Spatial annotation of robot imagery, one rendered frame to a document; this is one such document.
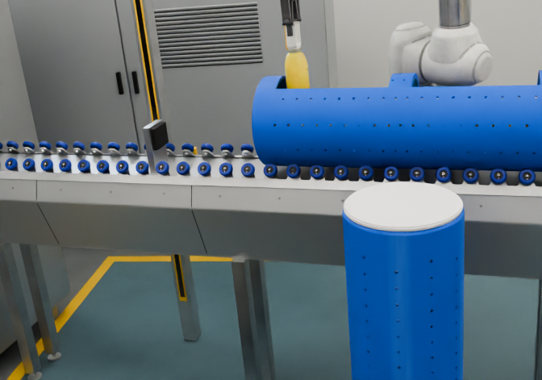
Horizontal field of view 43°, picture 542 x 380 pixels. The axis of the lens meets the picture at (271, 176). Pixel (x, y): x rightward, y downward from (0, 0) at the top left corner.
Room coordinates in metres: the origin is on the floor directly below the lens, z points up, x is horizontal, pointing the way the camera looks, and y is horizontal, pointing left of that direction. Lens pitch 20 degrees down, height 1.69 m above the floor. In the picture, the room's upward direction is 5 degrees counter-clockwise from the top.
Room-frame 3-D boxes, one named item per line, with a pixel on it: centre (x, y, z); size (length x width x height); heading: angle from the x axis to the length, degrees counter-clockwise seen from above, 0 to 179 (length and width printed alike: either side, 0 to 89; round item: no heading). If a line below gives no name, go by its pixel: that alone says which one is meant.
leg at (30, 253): (2.56, 1.01, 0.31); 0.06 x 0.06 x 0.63; 70
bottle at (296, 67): (2.08, -0.11, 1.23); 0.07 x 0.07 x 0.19
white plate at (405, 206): (1.50, -0.30, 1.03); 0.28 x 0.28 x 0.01
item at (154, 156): (2.26, 0.37, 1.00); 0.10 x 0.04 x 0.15; 160
